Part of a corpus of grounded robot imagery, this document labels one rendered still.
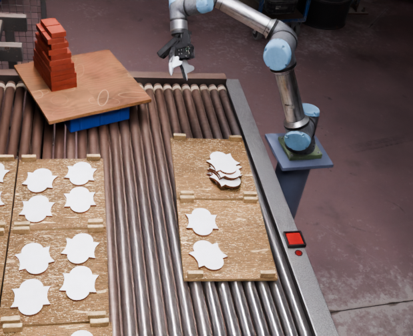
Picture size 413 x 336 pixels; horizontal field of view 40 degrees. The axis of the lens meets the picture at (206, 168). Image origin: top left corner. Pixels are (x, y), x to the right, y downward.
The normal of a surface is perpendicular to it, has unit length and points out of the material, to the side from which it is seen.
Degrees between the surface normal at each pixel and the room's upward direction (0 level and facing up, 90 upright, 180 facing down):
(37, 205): 0
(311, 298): 0
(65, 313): 0
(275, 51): 86
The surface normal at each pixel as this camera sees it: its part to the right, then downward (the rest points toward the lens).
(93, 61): 0.12, -0.76
